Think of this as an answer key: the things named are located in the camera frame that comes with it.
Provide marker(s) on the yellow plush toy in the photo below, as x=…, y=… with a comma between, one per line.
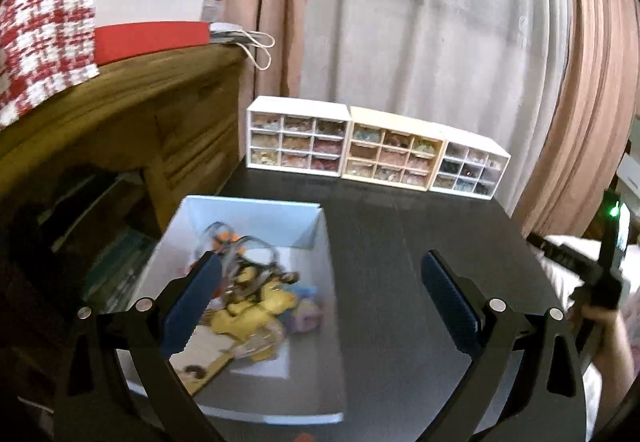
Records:
x=260, y=304

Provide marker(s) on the white sheer curtain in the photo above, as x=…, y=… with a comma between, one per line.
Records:
x=430, y=47

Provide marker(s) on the clear frame eyeglasses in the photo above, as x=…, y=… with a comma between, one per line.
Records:
x=250, y=247

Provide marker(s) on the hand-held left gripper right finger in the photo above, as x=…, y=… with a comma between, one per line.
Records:
x=450, y=302

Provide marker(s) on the small white drawer organizer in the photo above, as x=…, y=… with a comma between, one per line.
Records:
x=297, y=137

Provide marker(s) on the red white checked cloth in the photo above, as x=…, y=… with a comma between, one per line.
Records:
x=45, y=32

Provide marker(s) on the beige drawer organizer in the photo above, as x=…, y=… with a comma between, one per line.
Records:
x=392, y=154

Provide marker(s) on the person's right hand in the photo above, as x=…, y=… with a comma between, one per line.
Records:
x=610, y=332

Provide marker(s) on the fluffy pastel plush scrunchie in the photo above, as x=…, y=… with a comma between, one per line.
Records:
x=305, y=312

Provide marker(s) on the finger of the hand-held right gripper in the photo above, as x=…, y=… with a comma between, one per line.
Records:
x=555, y=249

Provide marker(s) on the wooden cabinet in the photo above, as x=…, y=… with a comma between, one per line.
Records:
x=150, y=122

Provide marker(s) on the large white drawer organizer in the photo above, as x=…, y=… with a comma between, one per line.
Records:
x=470, y=167

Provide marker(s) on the shelf books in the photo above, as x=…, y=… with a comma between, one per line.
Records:
x=120, y=267

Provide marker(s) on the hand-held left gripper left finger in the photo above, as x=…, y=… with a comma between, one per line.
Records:
x=192, y=302

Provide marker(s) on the grey storage box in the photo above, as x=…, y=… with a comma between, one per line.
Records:
x=250, y=217

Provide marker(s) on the illustrated card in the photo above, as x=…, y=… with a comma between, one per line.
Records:
x=200, y=364

